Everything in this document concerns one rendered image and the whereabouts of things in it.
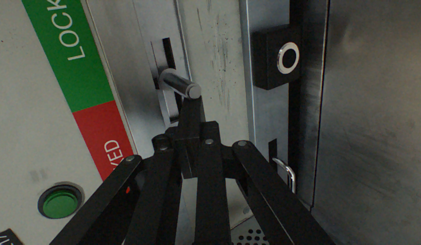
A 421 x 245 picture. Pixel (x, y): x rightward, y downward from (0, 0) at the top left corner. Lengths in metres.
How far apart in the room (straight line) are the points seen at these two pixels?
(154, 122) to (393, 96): 0.22
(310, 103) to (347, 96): 0.05
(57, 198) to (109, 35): 0.15
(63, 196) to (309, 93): 0.29
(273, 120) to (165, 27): 0.18
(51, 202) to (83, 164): 0.04
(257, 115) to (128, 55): 0.17
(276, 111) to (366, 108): 0.10
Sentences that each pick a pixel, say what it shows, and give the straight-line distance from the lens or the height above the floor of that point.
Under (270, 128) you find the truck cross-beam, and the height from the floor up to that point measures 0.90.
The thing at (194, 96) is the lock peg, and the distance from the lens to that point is 0.19.
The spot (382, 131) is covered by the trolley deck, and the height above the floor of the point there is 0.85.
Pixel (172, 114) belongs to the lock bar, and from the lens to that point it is 0.26.
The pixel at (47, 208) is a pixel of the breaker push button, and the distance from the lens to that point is 0.26.
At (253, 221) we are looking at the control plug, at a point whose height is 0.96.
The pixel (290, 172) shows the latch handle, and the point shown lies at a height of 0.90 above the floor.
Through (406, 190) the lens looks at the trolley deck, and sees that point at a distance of 0.32.
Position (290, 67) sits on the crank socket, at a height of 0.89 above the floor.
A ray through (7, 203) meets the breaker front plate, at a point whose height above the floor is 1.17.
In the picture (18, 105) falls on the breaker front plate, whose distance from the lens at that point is 0.23.
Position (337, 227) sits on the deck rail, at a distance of 0.41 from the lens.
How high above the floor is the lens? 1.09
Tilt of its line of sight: 24 degrees down
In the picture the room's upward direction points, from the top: 112 degrees counter-clockwise
